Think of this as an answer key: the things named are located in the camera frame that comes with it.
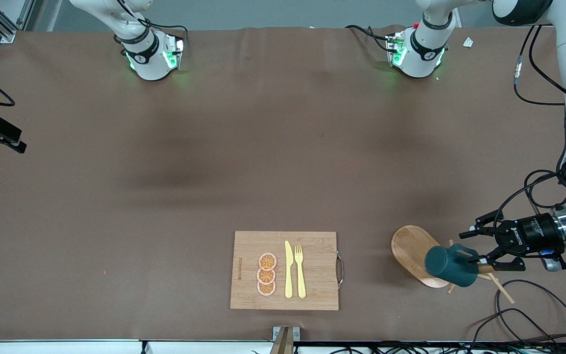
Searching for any grey metal bracket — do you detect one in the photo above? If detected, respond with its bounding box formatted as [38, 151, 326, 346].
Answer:
[273, 326, 301, 342]

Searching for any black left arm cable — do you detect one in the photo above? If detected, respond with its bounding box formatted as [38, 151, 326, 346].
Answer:
[492, 25, 566, 232]

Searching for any dark green cup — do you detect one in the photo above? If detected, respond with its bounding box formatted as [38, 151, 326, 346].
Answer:
[424, 244, 481, 289]

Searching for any black base cable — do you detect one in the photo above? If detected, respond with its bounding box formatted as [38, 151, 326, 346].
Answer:
[138, 19, 188, 40]
[346, 25, 393, 52]

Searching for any brown table cover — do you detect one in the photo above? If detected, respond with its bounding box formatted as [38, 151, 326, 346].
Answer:
[0, 26, 566, 341]

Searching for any wooden cup rack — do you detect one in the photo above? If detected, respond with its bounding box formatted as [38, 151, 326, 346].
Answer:
[390, 225, 515, 304]

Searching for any black left base cable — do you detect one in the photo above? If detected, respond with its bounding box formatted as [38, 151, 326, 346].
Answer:
[346, 25, 393, 52]

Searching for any yellow plastic fork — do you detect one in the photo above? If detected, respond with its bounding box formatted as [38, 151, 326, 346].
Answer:
[294, 245, 307, 299]

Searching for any black right base cable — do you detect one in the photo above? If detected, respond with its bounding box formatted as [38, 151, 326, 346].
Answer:
[138, 19, 188, 40]

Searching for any aluminium frame profile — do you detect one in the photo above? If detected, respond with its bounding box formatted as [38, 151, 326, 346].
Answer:
[0, 0, 35, 44]

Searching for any yellow plastic knife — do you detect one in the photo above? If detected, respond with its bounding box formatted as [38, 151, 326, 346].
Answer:
[284, 240, 294, 299]

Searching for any white table edge rail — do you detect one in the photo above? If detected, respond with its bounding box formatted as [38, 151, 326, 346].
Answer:
[0, 339, 566, 354]

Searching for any bamboo cutting board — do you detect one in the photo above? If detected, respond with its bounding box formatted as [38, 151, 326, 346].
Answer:
[230, 231, 344, 311]

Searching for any brown wooden post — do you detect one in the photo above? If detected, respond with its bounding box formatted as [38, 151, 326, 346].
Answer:
[269, 327, 294, 354]

